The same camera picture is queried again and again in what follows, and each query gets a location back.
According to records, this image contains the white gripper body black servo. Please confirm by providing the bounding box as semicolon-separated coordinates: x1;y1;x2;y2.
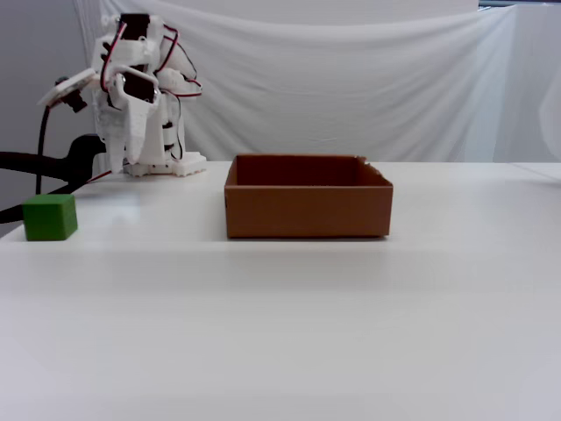
103;65;161;116

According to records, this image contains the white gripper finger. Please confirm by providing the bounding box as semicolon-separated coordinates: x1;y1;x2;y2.
97;104;128;173
123;94;160;166

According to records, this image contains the green cube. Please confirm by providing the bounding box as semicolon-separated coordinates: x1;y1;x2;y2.
21;194;79;242

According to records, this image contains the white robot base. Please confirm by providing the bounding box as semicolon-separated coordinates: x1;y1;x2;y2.
121;151;208;179

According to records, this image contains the brown cardboard box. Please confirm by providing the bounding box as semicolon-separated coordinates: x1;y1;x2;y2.
224;153;394;240

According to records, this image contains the black chair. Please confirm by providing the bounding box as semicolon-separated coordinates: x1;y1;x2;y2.
0;133;109;225

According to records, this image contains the white backdrop cloth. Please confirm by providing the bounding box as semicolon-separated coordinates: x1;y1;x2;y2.
72;0;561;167

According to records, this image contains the red black gripper servo wire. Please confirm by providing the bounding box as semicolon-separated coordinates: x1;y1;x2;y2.
99;21;129;94

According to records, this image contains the red black power wire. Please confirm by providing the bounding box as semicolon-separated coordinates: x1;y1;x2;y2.
84;169;116;186

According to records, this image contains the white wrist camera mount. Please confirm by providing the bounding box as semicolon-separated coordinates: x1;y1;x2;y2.
36;68;98;114

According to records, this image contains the black camera cable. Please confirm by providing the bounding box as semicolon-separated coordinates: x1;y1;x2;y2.
35;106;54;195

